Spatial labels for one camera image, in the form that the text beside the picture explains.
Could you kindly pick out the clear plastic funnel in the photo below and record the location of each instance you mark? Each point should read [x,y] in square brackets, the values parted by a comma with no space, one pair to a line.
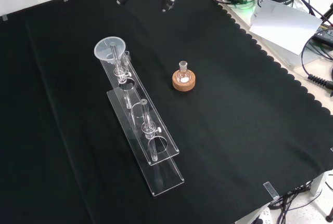
[104,50]

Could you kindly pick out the clear acrylic funnel stand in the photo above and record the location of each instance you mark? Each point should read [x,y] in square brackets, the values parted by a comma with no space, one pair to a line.
[145,120]

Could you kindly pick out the small round-bottom glass flask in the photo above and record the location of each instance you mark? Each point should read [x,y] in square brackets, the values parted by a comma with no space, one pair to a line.
[183,74]

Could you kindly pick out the white paper sheet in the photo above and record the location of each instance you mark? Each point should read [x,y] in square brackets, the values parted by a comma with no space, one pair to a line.
[283,26]

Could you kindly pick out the black cloth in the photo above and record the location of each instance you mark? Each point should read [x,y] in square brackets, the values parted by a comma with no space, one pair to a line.
[234,135]

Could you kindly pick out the pale board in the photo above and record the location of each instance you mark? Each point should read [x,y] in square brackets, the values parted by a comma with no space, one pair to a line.
[294,73]

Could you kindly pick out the black tripod leg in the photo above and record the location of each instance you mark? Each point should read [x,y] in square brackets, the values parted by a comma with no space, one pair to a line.
[327,13]

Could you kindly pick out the white power strip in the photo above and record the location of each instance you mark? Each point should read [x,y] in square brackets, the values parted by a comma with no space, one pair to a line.
[264,215]

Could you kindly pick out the grey table leg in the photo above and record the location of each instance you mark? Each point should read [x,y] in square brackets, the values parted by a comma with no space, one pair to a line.
[317,183]

